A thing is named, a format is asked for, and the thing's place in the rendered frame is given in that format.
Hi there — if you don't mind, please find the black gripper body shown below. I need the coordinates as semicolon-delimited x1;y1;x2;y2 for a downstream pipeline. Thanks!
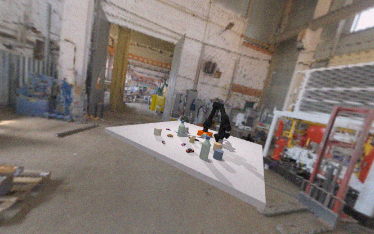
213;128;225;138

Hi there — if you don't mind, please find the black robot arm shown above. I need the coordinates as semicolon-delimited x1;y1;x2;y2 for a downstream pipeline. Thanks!
203;102;231;139

